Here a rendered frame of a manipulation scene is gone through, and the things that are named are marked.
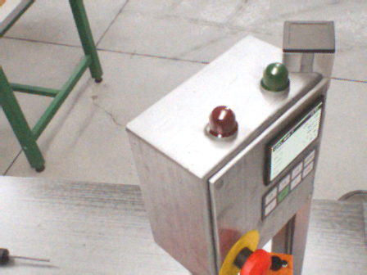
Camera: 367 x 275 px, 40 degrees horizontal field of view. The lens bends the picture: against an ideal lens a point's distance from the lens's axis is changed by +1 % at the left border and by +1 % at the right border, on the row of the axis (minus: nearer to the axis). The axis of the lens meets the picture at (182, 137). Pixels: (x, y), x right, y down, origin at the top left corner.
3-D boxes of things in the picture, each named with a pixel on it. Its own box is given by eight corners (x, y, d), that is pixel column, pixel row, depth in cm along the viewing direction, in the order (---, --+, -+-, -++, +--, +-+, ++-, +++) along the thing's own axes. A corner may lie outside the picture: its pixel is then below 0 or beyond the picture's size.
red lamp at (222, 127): (201, 132, 42) (198, 112, 40) (221, 114, 43) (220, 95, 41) (224, 146, 40) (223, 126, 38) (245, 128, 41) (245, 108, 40)
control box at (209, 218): (152, 242, 57) (121, 124, 43) (247, 155, 64) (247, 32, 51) (219, 299, 51) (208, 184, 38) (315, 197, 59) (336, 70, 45)
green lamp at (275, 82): (254, 88, 45) (254, 68, 43) (272, 73, 46) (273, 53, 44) (278, 100, 43) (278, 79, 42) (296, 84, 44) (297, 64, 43)
